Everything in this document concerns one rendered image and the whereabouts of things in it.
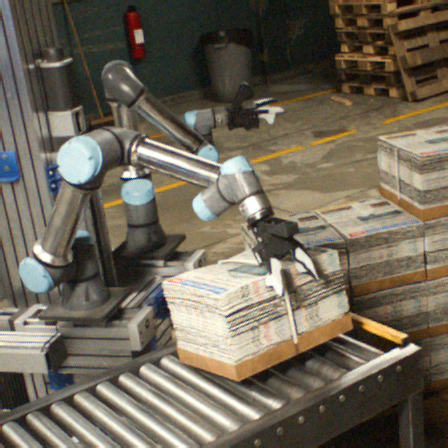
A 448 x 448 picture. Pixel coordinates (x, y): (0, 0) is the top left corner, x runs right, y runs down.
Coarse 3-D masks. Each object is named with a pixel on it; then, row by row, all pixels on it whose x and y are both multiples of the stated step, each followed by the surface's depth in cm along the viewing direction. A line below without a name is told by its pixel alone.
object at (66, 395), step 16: (160, 352) 241; (176, 352) 241; (112, 368) 235; (128, 368) 234; (80, 384) 228; (96, 384) 228; (112, 384) 231; (48, 400) 222; (64, 400) 223; (0, 416) 217; (16, 416) 216; (48, 416) 221; (64, 432) 225
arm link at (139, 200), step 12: (132, 180) 315; (144, 180) 315; (132, 192) 307; (144, 192) 308; (132, 204) 308; (144, 204) 309; (156, 204) 315; (132, 216) 310; (144, 216) 310; (156, 216) 314
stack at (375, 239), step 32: (320, 224) 318; (352, 224) 314; (384, 224) 311; (416, 224) 308; (352, 256) 305; (384, 256) 309; (416, 256) 312; (416, 288) 316; (384, 320) 317; (416, 320) 322; (384, 352) 321; (384, 416) 347
